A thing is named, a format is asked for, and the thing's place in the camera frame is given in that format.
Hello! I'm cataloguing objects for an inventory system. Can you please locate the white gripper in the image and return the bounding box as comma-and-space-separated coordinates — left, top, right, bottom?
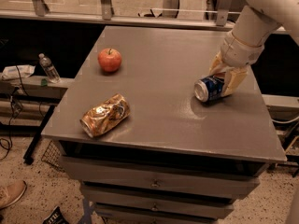
209, 32, 264, 97

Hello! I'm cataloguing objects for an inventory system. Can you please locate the blue pepsi can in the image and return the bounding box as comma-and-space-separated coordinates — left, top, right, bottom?
194, 75, 224, 103

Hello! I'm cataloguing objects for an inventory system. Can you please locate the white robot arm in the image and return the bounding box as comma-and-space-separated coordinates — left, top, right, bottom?
209, 0, 299, 97

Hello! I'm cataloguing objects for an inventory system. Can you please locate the crushed orange soda can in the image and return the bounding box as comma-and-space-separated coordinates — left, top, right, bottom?
80, 93, 130, 138

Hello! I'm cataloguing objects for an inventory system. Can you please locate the metal window railing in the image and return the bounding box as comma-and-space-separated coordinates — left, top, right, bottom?
0, 0, 246, 30

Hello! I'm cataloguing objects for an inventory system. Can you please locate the grey drawer cabinet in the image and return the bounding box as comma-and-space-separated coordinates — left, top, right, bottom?
43, 26, 285, 224

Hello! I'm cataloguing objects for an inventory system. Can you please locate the red apple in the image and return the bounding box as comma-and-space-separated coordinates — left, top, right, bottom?
97, 49, 122, 72

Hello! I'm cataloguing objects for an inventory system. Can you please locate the clear plastic water bottle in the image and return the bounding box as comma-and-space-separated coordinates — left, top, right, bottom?
38, 53, 60, 83

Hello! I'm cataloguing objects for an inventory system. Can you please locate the white crumpled cloth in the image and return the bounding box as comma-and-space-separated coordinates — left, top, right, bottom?
1, 64, 36, 80

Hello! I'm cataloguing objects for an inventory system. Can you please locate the black printed bag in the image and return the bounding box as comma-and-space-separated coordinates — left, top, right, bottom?
42, 206, 69, 224

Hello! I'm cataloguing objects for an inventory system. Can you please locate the tan shoe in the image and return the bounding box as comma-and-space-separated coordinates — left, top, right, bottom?
0, 180, 27, 209

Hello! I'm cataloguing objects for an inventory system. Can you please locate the wire mesh basket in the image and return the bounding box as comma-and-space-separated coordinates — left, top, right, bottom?
41, 141, 64, 172

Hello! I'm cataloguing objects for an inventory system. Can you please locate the black cable on floor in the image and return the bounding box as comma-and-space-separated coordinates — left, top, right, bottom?
0, 64, 29, 161

